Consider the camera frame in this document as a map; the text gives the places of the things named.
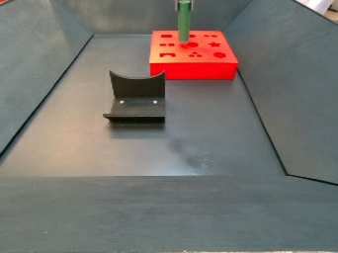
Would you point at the black curved holder stand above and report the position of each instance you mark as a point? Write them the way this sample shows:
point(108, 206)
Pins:
point(139, 98)

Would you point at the red shape sorting board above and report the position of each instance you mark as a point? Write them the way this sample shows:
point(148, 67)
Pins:
point(203, 58)

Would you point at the green round cylinder peg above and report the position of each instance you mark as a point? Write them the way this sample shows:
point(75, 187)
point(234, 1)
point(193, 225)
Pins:
point(183, 19)

